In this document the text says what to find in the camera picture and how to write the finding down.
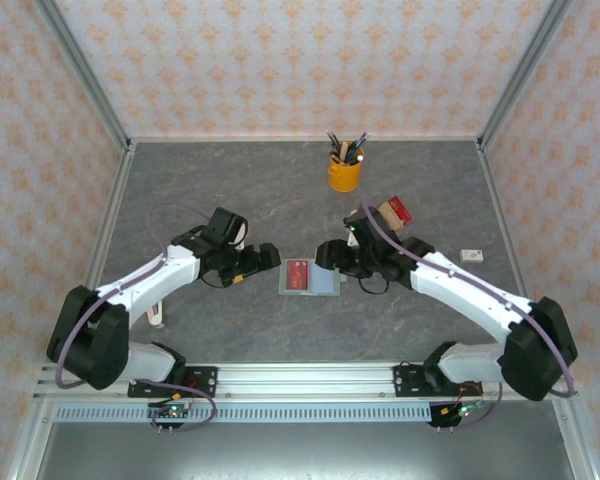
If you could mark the pale green card holder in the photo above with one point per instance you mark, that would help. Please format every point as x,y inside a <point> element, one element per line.
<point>322,280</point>

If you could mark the red card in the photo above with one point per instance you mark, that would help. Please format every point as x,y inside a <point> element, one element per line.
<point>298,275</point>

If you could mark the pale pink card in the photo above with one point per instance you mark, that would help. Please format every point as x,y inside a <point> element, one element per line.
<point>156,315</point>

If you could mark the white card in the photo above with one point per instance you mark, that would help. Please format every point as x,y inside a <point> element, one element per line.
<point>471,256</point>

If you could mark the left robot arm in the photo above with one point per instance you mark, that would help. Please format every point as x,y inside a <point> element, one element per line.
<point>150,280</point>

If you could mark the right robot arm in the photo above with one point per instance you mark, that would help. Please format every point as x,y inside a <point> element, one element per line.
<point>460,295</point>

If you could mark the wooden card box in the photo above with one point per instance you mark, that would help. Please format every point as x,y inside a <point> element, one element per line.
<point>390,217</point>

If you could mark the red card pack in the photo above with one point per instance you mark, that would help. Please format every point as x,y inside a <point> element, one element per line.
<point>401,207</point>

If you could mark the yellow pen cup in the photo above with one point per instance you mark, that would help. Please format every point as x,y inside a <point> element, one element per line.
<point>345,175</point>

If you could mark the white-tipped pen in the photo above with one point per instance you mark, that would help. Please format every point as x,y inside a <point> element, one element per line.
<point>361,157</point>

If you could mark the wooden stick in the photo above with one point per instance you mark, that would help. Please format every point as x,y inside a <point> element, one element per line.
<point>346,150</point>

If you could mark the dark pencil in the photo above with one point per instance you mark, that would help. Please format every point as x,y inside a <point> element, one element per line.
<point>332,140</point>

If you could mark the blue pen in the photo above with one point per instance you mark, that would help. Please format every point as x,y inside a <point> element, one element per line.
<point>362,140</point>

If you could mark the grey metal panel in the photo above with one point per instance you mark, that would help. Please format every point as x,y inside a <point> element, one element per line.
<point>305,455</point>

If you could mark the long aluminium mounting rail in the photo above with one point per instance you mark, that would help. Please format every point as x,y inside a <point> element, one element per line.
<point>305,380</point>

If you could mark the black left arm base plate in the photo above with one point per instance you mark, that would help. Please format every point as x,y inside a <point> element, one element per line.
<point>205,380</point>

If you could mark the aluminium rear rail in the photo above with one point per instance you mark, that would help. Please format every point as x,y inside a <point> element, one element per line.
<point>230,139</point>

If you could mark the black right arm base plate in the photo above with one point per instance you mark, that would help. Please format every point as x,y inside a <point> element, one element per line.
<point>405,380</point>

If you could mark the aluminium side rail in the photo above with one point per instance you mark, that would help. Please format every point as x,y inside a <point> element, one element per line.
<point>500,200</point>
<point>99,250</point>

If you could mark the aluminium upright frame post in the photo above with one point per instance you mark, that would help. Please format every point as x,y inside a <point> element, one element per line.
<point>83,70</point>
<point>524,70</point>

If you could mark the aluminium frame leg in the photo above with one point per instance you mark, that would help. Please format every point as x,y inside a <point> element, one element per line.
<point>577,450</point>
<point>28,450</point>

